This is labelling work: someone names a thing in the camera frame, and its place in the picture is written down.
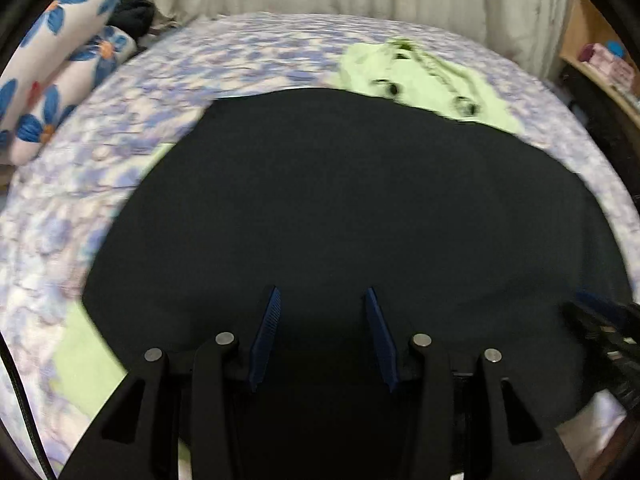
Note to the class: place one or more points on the purple floral bed blanket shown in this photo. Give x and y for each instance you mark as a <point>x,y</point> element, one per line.
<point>61,204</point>

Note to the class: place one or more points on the dark clothes pile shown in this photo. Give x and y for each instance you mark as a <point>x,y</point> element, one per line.
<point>133,17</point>

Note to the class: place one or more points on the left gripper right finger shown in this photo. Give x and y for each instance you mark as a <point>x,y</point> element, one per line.
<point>445,420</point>

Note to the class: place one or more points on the pink items on shelf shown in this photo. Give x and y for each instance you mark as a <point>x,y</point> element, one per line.
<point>613,68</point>

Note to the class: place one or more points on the wooden shelf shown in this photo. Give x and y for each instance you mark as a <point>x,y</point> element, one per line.
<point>586,25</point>

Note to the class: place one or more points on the green and black hooded jacket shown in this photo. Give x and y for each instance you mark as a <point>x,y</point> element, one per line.
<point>472,236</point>

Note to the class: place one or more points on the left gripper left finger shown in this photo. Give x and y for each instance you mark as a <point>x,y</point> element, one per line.
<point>135,434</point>

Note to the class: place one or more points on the white blue flower folded quilt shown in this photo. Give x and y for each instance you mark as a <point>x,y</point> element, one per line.
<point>69,51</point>

